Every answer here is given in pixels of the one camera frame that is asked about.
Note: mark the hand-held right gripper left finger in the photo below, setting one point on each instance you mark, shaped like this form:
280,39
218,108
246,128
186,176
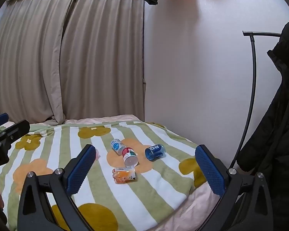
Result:
81,171

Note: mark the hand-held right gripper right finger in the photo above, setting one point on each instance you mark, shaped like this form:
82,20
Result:
210,173

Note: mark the small pink cup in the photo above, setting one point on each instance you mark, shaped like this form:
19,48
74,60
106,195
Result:
98,154

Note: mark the red and white can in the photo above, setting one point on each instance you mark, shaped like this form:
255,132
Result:
129,157

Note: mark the blue can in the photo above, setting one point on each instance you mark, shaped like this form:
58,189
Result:
154,152

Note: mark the striped floral blanket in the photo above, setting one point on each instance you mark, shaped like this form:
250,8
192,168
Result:
144,187

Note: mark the beige curtain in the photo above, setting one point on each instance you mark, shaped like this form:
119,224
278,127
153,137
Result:
103,53
30,60

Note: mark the black coat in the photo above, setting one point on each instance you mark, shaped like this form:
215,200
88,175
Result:
277,137

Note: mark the black clothes rack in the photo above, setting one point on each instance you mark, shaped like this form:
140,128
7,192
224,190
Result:
251,81

